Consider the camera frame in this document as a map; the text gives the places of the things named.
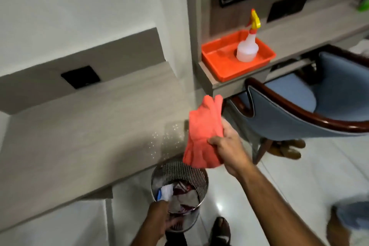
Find person's right hand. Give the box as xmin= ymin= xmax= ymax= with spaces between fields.
xmin=207 ymin=118 xmax=254 ymax=179

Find person's left hand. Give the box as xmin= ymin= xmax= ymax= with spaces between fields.
xmin=144 ymin=200 xmax=181 ymax=238

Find torn white paper piece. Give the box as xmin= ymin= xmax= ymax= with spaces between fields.
xmin=160 ymin=184 xmax=175 ymax=202

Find orange cleaning cloth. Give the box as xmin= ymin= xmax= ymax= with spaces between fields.
xmin=182 ymin=94 xmax=225 ymax=169

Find white crumbs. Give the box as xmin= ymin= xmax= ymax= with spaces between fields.
xmin=147 ymin=121 xmax=188 ymax=160

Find person's right forearm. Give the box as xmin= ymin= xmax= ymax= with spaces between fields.
xmin=236 ymin=165 xmax=326 ymax=246

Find metal mesh waste bin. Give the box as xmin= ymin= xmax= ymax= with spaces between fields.
xmin=150 ymin=160 xmax=209 ymax=233

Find person's dark sandal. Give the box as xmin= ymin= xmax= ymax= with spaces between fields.
xmin=209 ymin=216 xmax=231 ymax=246

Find pair of tan slippers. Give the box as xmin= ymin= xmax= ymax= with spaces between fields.
xmin=268 ymin=138 xmax=306 ymax=160

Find blue upholstered wooden chair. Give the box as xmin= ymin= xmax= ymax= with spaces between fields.
xmin=228 ymin=44 xmax=369 ymax=166

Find orange plastic tray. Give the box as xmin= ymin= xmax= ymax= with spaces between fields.
xmin=201 ymin=29 xmax=277 ymax=83

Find white spray bottle yellow trigger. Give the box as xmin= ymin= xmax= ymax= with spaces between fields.
xmin=236 ymin=8 xmax=261 ymax=63

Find beige wall-mounted shelf desk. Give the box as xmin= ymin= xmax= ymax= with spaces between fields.
xmin=184 ymin=0 xmax=369 ymax=99

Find black wall outlet plate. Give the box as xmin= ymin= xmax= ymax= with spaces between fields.
xmin=60 ymin=65 xmax=101 ymax=90
xmin=266 ymin=0 xmax=311 ymax=23

